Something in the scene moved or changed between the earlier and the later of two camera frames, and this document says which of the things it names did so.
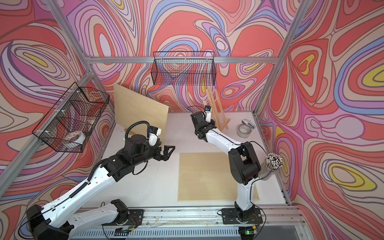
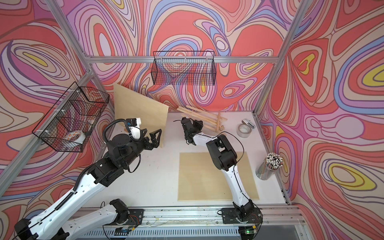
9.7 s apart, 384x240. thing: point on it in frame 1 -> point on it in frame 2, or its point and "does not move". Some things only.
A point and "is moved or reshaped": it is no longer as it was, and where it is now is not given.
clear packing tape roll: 243,130 does not move
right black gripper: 212,122 -> 200,124
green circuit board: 122,232 does not move
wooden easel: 219,120 is moved or reshaped
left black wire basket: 69,125 does not move
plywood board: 207,176 does not move
